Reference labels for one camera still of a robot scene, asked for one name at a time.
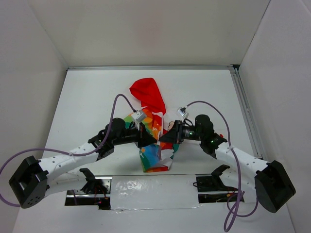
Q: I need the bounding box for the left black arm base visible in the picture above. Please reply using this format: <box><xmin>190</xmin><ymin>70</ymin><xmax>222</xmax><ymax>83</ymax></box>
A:
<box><xmin>65</xmin><ymin>168</ymin><xmax>112</xmax><ymax>210</ymax></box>

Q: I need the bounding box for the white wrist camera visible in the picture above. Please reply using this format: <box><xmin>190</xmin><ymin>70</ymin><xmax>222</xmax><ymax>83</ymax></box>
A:
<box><xmin>177</xmin><ymin>107</ymin><xmax>189</xmax><ymax>120</ymax></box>
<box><xmin>131</xmin><ymin>110</ymin><xmax>146</xmax><ymax>124</ymax></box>

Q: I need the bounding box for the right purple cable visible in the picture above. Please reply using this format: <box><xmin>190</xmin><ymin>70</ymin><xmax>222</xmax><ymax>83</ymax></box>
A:
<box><xmin>186</xmin><ymin>100</ymin><xmax>259</xmax><ymax>231</ymax></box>

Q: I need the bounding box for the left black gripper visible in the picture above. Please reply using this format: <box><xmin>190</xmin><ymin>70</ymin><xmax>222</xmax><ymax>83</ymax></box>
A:
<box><xmin>113</xmin><ymin>121</ymin><xmax>157</xmax><ymax>149</ymax></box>

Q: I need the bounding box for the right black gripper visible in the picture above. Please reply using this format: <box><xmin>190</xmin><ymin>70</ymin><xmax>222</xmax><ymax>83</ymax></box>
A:
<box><xmin>159</xmin><ymin>119</ymin><xmax>204</xmax><ymax>144</ymax></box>

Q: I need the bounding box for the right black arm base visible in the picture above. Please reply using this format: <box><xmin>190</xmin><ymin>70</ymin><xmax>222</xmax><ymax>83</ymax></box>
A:
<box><xmin>192</xmin><ymin>165</ymin><xmax>238</xmax><ymax>203</ymax></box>

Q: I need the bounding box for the aluminium frame rail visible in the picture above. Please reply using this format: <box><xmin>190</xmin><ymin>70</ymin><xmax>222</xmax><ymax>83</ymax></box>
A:
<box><xmin>67</xmin><ymin>65</ymin><xmax>264</xmax><ymax>158</ymax></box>

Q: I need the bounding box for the purple cable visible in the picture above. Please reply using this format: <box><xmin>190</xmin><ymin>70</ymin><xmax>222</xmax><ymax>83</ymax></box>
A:
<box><xmin>0</xmin><ymin>93</ymin><xmax>137</xmax><ymax>207</ymax></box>
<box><xmin>186</xmin><ymin>100</ymin><xmax>259</xmax><ymax>231</ymax></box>

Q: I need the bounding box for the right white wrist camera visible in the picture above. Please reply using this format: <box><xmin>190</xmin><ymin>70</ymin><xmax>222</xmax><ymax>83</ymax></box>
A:
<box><xmin>177</xmin><ymin>107</ymin><xmax>189</xmax><ymax>120</ymax></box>

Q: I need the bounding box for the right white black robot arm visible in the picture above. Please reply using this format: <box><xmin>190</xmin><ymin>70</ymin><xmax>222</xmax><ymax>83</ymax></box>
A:
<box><xmin>159</xmin><ymin>115</ymin><xmax>296</xmax><ymax>213</ymax></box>

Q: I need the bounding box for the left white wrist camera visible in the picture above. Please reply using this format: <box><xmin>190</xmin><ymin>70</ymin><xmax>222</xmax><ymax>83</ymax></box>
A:
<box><xmin>131</xmin><ymin>110</ymin><xmax>146</xmax><ymax>124</ymax></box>

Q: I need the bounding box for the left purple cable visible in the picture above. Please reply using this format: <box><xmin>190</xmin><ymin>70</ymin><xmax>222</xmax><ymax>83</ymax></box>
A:
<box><xmin>0</xmin><ymin>93</ymin><xmax>137</xmax><ymax>207</ymax></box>

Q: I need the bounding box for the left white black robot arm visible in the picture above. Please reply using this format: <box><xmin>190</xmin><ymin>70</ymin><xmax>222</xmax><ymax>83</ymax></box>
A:
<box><xmin>9</xmin><ymin>118</ymin><xmax>157</xmax><ymax>209</ymax></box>

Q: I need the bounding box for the rainbow white red kids jacket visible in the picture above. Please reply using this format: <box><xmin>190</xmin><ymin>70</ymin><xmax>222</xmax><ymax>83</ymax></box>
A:
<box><xmin>129</xmin><ymin>78</ymin><xmax>179</xmax><ymax>173</ymax></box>

